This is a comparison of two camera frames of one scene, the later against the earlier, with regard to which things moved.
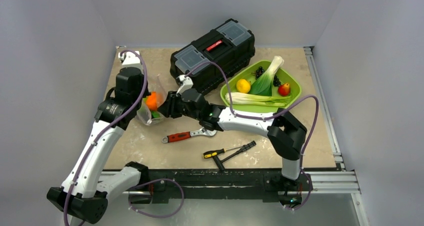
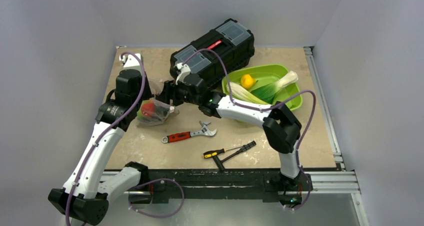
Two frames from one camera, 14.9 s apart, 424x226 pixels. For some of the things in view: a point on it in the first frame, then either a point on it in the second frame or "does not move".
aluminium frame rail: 341,180 does not move
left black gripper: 142,78 does not move
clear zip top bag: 148,114 does not move
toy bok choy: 263,85 -> 267,93
